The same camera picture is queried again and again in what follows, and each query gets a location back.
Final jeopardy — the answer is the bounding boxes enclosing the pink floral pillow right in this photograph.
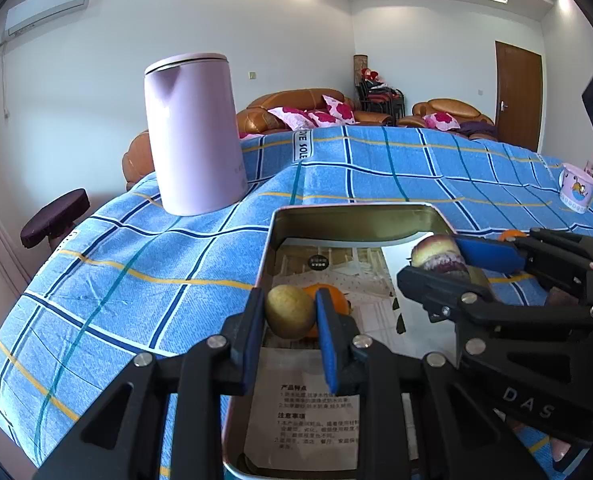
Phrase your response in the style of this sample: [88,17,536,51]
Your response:
[323,94,356,125]

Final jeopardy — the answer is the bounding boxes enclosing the right hand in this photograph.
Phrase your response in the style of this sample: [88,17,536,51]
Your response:
[549,438,585,469]

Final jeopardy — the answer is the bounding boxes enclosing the brown leather chair by kettle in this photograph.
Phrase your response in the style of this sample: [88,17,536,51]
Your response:
[122,130,154,191]

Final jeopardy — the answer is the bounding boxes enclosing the brown leather armchair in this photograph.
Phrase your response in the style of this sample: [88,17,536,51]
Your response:
[397,99,498,141]

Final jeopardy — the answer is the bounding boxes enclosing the pink electric kettle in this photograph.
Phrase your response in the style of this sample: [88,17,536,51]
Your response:
[144,53,248,216]

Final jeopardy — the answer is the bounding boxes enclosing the printed leaflet in tin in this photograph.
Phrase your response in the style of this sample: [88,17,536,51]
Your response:
[241,231,447,474]

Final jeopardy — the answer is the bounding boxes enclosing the pink floral pillow middle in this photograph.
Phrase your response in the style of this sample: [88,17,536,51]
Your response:
[307,110,345,128]

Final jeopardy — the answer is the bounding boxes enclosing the brown leather long sofa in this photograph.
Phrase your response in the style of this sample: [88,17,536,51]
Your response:
[237,88,394,136]

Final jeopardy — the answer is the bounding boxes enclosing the pink floral pillow left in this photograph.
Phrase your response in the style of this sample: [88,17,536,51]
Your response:
[268,106,315,131]

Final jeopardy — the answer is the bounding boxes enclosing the brown wooden door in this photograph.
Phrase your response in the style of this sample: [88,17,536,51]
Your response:
[495,41,543,152]

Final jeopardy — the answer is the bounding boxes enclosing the pink floral armchair pillow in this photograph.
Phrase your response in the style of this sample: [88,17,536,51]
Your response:
[423,112,461,132]

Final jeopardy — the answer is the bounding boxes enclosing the pink metal tin box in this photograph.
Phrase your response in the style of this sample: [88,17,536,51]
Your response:
[224,203,485,479]

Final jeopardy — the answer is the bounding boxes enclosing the stacked dark chairs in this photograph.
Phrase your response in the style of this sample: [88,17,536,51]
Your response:
[356,67,405,122]

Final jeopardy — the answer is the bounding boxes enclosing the purple passion fruit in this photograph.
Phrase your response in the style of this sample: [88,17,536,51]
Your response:
[411,234,467,274]

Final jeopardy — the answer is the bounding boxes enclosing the white wall air conditioner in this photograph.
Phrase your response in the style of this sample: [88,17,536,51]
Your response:
[4,0,89,40]

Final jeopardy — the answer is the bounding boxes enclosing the dark purple round stool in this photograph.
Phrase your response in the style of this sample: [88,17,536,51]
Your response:
[20,188,90,250]

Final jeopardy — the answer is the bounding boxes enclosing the small orange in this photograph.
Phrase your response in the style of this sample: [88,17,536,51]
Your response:
[302,283,351,339]

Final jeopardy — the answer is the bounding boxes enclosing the brown-green kiwi fruit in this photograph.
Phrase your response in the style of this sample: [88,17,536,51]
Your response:
[265,285,316,340]

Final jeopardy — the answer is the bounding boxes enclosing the pink cartoon cup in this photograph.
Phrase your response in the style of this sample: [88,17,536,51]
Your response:
[559,162,593,214]

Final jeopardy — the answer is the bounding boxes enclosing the blue plaid tablecloth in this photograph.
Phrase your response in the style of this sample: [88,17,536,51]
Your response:
[0,126,593,464]

